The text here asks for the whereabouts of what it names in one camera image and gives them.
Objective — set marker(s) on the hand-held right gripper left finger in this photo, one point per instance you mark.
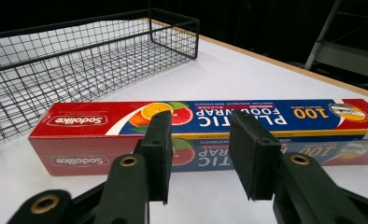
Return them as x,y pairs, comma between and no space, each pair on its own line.
155,161

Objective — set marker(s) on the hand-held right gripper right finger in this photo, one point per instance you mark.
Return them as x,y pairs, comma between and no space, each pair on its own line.
260,161

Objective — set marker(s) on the red and blue food wrap box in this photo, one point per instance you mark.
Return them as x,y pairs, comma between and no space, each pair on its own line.
88,130

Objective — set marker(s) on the grey metal stand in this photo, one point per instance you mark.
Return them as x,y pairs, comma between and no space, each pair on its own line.
344,49

